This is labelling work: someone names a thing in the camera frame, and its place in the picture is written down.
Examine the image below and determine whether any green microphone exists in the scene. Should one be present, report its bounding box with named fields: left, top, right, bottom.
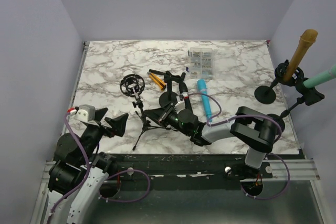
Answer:
left=303, top=65, right=336, bottom=89

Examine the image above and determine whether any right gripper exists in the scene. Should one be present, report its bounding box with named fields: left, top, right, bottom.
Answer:
left=145, top=101, right=191, bottom=136

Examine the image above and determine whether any black microphone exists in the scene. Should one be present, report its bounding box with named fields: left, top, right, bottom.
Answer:
left=178, top=82, right=193, bottom=113

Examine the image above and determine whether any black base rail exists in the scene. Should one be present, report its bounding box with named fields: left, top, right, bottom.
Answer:
left=54, top=152, right=305, bottom=192

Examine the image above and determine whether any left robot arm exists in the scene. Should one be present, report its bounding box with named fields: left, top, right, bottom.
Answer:
left=43, top=104, right=129, bottom=223

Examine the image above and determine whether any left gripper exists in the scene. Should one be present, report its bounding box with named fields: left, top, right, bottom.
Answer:
left=80, top=108, right=128, bottom=164

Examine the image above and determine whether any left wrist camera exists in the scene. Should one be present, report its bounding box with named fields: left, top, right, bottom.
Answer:
left=68, top=104, right=96, bottom=123

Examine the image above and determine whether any gold microphone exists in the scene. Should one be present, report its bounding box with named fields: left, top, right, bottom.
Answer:
left=283, top=29, right=318, bottom=82

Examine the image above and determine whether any clear plastic screw box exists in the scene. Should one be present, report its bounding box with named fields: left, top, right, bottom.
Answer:
left=188, top=48, right=214, bottom=80

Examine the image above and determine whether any black T-handle tool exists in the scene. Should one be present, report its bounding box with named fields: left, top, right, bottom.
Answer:
left=149, top=69, right=186, bottom=84

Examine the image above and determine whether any black clip microphone stand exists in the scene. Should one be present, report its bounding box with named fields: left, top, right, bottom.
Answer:
left=159, top=71, right=186, bottom=107

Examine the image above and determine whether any blue toy microphone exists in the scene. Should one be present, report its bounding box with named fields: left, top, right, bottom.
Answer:
left=197, top=79, right=212, bottom=120

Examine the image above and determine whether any black round-base shock-mount stand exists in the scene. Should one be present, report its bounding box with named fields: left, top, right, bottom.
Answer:
left=254, top=60, right=304, bottom=104

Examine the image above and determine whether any yellow utility knife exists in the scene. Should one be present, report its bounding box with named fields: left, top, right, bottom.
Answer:
left=148, top=72, right=166, bottom=91

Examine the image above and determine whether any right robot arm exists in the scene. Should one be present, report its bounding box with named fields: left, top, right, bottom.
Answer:
left=144, top=105, right=282, bottom=178

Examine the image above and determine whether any black tripod shock-mount stand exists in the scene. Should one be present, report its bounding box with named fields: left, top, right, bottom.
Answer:
left=119, top=74, right=167, bottom=151

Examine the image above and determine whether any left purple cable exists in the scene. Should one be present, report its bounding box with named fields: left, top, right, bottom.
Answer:
left=49, top=108, right=152, bottom=219

